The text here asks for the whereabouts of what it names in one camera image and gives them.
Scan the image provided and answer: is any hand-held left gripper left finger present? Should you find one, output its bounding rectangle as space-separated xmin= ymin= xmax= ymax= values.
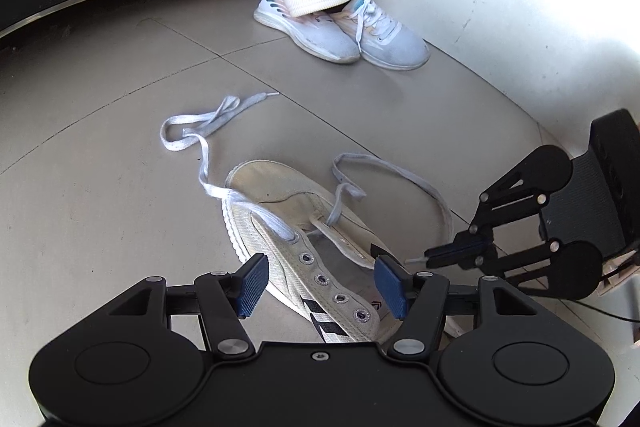
xmin=106 ymin=253 xmax=270 ymax=359

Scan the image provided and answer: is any white canvas shoe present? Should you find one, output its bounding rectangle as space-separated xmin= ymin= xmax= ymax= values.
xmin=221 ymin=160 xmax=476 ymax=347

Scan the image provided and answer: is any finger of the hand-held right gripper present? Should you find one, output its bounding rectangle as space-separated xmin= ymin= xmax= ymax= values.
xmin=428 ymin=239 xmax=559 ymax=294
xmin=424 ymin=155 xmax=547 ymax=261

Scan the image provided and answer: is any white shoelace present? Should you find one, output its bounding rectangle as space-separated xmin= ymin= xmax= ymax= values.
xmin=159 ymin=92 xmax=455 ymax=269

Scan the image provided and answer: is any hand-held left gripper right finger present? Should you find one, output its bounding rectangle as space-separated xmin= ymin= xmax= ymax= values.
xmin=372 ymin=254 xmax=534 ymax=359

